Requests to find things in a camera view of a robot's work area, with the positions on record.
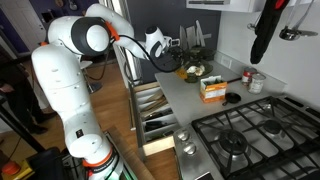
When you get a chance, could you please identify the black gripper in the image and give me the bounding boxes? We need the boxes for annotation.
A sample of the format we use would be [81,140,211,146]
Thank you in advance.
[161,47,184,69]

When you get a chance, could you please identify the yellow wooden spatula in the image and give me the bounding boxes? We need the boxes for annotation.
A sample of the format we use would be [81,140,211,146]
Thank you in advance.
[175,68,188,79]

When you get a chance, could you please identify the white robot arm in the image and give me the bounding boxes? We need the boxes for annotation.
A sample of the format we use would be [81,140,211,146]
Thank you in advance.
[32,3,180,180]

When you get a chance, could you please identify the green glass tiered stand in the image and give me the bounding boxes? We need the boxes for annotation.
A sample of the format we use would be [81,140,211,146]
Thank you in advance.
[180,47,215,83]

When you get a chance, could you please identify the wooden spatulas in drawer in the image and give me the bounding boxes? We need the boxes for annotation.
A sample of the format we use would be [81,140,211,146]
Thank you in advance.
[140,94,167,117]

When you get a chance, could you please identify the open wooden drawer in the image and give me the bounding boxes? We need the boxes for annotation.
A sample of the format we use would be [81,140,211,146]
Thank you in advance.
[129,82,179,160]

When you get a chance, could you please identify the knives on magnetic strip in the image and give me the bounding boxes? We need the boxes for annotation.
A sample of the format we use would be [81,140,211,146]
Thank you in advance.
[179,20,212,50]

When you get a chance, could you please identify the orange white carton box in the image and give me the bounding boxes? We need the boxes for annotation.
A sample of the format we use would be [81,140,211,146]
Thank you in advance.
[200,75,227,103]

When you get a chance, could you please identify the small black skillet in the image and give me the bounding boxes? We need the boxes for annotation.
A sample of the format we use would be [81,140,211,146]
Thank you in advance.
[223,92,241,106]

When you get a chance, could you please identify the red label tin can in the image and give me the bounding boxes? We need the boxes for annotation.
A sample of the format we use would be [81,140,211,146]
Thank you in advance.
[242,67,257,86]

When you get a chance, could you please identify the white upper cabinet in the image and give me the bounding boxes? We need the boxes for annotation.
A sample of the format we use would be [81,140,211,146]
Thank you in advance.
[186,0,266,13]

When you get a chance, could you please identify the white label tin can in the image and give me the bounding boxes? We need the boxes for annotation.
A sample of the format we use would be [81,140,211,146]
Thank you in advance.
[248,73,266,94]

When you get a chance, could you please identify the black oven mitt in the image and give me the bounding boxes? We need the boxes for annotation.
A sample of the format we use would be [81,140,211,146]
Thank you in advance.
[250,0,290,64]

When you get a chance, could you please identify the hanging metal ladle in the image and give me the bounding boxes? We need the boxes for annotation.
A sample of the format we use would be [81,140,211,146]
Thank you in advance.
[279,0,318,41]

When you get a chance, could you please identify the stainless gas stove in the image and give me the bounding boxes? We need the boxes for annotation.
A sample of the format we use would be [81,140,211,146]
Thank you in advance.
[174,96,320,180]

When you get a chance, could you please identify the person in dark clothes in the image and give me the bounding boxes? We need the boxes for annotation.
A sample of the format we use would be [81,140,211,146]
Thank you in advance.
[0,48,57,134]

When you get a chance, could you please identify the red emergency stop button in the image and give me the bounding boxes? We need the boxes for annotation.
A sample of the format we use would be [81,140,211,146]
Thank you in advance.
[2,161,21,175]

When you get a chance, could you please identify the white wall outlet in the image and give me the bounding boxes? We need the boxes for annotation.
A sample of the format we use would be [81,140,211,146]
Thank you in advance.
[221,57,232,68]

